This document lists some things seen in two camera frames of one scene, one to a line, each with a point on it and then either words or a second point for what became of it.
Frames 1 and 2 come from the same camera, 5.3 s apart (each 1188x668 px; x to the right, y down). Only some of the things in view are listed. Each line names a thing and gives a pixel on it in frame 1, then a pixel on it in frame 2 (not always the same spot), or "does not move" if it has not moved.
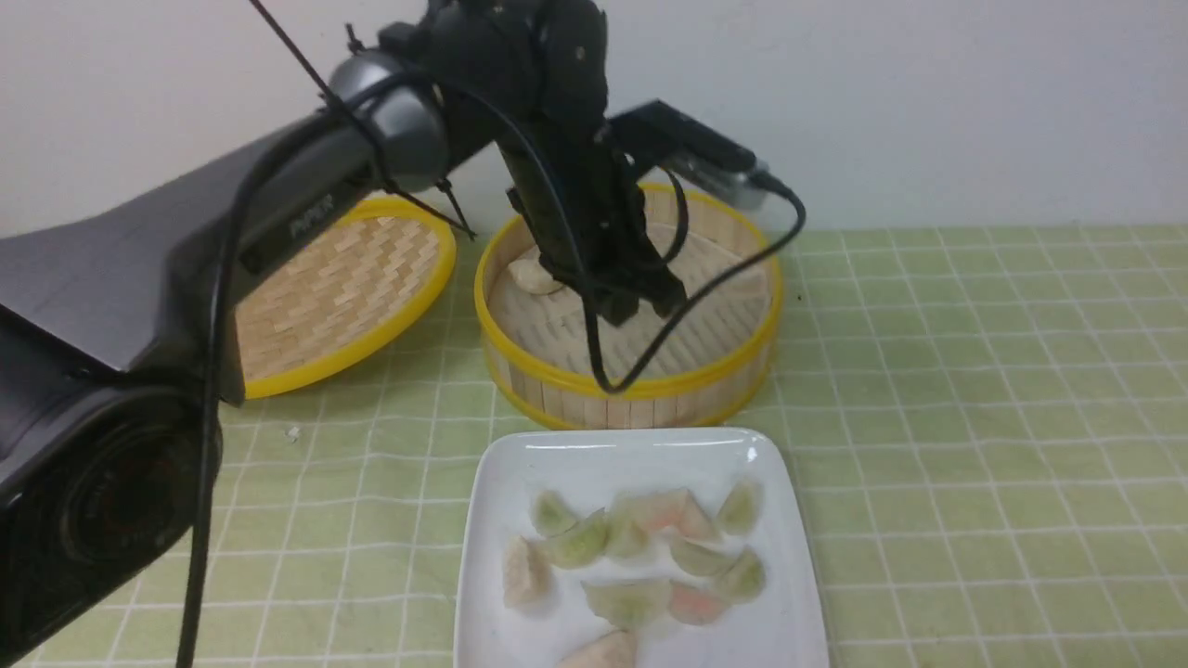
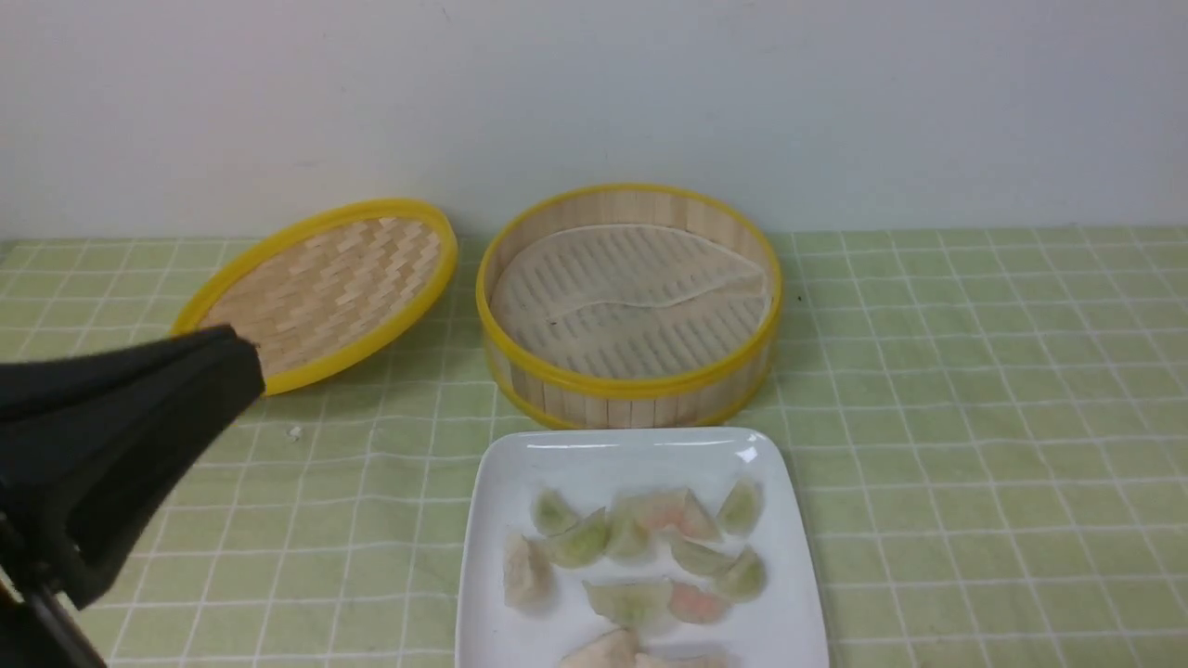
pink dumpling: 656,509 does not move
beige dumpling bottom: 615,648 does not move
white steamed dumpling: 532,276 → 707,661
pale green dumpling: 627,533 does not move
